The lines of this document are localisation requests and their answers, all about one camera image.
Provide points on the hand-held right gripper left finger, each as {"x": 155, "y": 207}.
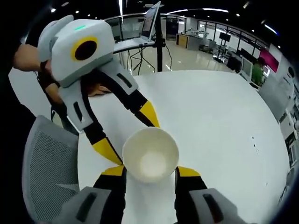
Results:
{"x": 107, "y": 200}

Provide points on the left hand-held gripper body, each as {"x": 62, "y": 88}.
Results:
{"x": 70, "y": 63}

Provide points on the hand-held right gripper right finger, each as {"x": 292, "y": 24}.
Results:
{"x": 194, "y": 200}

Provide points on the white paper cup green print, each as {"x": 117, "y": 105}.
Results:
{"x": 149, "y": 158}

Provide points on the person's left hand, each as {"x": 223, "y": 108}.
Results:
{"x": 100, "y": 89}

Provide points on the person's black clothing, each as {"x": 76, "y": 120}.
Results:
{"x": 63, "y": 121}

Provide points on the grey mesh office chair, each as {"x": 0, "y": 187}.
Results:
{"x": 51, "y": 168}

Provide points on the open laptop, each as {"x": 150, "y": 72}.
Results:
{"x": 149, "y": 23}

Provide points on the wooden counter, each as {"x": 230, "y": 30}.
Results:
{"x": 182, "y": 40}

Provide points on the white table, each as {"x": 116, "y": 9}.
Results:
{"x": 210, "y": 116}

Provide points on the black monitor on stand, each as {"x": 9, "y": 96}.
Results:
{"x": 225, "y": 37}

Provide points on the white desktop monitor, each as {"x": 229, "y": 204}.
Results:
{"x": 246, "y": 66}

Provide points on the grey partition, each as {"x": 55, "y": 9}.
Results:
{"x": 275, "y": 93}

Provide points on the magenta wall screen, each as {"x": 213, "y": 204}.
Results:
{"x": 269, "y": 59}

